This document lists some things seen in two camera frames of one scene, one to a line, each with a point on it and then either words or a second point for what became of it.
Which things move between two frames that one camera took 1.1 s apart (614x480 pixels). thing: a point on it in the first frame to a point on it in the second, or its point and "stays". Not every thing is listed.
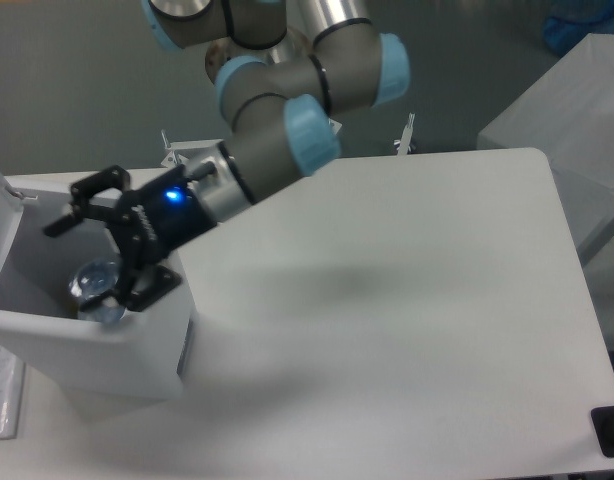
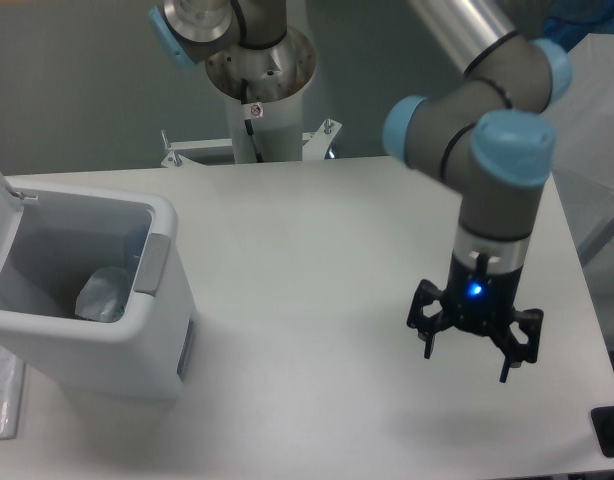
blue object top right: [569, 22] stays
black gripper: [155, 219] to [479, 301]
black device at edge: [610, 425] stays
